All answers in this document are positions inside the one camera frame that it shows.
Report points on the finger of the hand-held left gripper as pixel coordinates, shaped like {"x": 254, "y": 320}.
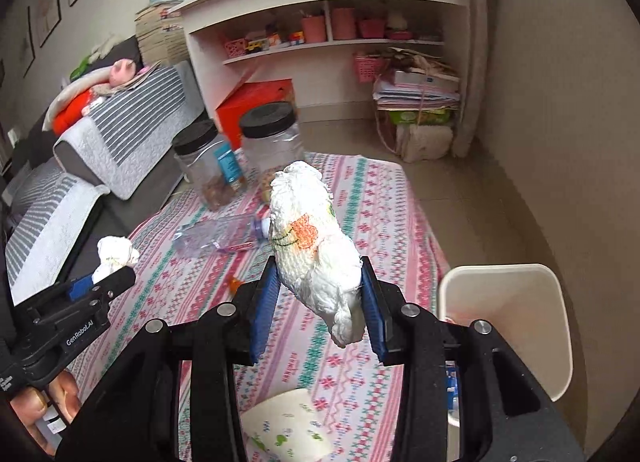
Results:
{"x": 80, "y": 288}
{"x": 117, "y": 281}

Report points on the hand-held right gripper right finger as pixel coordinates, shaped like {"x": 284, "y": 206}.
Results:
{"x": 372, "y": 312}

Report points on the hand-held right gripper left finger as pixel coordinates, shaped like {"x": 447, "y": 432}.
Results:
{"x": 265, "y": 307}

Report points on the plain white tissue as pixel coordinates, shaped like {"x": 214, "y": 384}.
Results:
{"x": 117, "y": 252}

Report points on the printed white tissue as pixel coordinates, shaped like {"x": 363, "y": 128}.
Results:
{"x": 310, "y": 262}

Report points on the white plastic bin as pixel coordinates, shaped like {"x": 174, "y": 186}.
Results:
{"x": 510, "y": 312}

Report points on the person's left hand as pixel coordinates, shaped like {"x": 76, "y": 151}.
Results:
{"x": 35, "y": 404}

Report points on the small orange wrapper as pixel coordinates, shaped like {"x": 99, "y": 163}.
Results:
{"x": 233, "y": 284}

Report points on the striped grey seat cover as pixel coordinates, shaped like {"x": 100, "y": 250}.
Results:
{"x": 50, "y": 227}

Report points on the crushed clear plastic bottle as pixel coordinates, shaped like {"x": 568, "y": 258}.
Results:
{"x": 215, "y": 237}

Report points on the patterned pink tablecloth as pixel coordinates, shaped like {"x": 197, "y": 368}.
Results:
{"x": 380, "y": 212}

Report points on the green print paper cup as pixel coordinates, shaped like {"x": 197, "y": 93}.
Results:
{"x": 285, "y": 422}

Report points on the teal label clear jar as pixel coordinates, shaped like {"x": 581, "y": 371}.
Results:
{"x": 205, "y": 177}

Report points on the dark grey sofa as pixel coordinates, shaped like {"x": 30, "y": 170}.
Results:
{"x": 30, "y": 142}

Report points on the striped grey armrest cover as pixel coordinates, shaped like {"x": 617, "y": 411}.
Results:
{"x": 130, "y": 127}

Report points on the tall clear nut jar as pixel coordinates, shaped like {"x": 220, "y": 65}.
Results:
{"x": 272, "y": 147}

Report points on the red plush toy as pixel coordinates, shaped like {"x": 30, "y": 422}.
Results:
{"x": 75, "y": 111}

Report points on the white fabric bag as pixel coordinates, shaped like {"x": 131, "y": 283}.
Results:
{"x": 425, "y": 142}

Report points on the white pillow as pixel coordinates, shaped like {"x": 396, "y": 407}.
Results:
{"x": 70, "y": 92}

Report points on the green cardboard carton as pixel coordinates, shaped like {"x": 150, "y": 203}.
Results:
{"x": 420, "y": 117}

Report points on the red cardboard box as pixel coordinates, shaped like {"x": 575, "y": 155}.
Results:
{"x": 250, "y": 102}

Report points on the pink pig plush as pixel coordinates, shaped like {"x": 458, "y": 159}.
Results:
{"x": 122, "y": 72}

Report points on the green plush toy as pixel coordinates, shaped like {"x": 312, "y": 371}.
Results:
{"x": 80, "y": 67}

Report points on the tied stack of papers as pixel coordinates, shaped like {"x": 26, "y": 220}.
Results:
{"x": 415, "y": 87}

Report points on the white plush toy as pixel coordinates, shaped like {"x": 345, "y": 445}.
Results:
{"x": 104, "y": 48}

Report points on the hanging pink basket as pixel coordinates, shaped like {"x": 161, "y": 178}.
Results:
{"x": 366, "y": 68}

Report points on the tall stack of books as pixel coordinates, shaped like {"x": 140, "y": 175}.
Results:
{"x": 160, "y": 37}

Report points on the pink lattice basket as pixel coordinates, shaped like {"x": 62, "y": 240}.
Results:
{"x": 235, "y": 48}

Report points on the yellow toy car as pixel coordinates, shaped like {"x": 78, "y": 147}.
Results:
{"x": 256, "y": 46}

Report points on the beige curtain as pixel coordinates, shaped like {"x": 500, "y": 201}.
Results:
{"x": 472, "y": 67}

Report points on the flat pink tray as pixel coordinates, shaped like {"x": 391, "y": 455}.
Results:
{"x": 400, "y": 35}

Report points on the pink pen cup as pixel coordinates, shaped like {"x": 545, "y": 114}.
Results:
{"x": 313, "y": 30}

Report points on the wide pink basket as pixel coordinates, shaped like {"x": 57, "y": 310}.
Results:
{"x": 371, "y": 28}

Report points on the tall pink container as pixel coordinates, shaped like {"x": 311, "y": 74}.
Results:
{"x": 343, "y": 24}

